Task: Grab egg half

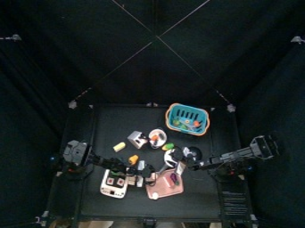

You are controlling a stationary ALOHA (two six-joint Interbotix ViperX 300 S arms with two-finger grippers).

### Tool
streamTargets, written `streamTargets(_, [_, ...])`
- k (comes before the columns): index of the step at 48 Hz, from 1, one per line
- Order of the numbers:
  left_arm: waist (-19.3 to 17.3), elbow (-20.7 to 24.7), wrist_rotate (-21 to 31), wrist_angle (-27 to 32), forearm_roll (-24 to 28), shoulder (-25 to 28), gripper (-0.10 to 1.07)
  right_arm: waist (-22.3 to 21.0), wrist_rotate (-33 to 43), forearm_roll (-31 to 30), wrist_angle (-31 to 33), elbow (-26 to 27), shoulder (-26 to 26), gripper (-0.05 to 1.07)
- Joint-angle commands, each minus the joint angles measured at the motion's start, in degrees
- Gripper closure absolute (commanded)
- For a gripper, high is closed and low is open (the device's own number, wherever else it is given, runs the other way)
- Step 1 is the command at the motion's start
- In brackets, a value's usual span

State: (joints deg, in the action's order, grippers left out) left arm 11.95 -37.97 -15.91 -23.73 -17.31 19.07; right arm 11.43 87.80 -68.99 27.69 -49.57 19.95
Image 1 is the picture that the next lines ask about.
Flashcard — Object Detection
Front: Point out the black round bowl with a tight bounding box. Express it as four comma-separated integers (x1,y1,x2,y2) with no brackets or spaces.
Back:
185,146,204,163

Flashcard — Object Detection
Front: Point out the green and yellow toy corn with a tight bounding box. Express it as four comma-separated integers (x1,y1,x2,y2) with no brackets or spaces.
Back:
161,142,177,151

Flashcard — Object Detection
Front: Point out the orange toy pepper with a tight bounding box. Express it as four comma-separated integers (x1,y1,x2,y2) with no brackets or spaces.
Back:
128,154,141,167

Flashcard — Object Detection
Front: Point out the pink cutting board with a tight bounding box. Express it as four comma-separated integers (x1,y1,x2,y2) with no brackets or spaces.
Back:
145,167,187,200

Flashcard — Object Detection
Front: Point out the purple toy eggplant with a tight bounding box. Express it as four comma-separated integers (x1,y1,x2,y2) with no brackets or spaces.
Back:
169,173,180,186

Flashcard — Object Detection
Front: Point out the white toy cash register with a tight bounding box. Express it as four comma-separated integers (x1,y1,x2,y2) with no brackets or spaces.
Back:
100,168,138,200

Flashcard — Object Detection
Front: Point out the white plate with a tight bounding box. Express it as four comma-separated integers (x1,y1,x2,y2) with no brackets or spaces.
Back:
148,128,169,150

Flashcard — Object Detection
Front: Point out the yellow toy block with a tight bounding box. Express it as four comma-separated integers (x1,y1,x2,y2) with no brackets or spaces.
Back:
113,142,128,153

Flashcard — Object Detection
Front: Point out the grey and pink toy box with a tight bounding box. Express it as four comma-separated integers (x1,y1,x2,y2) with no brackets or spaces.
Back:
126,130,149,150

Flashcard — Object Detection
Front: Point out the teal basket with orange rim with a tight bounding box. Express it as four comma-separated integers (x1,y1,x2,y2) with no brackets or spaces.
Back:
165,102,212,137

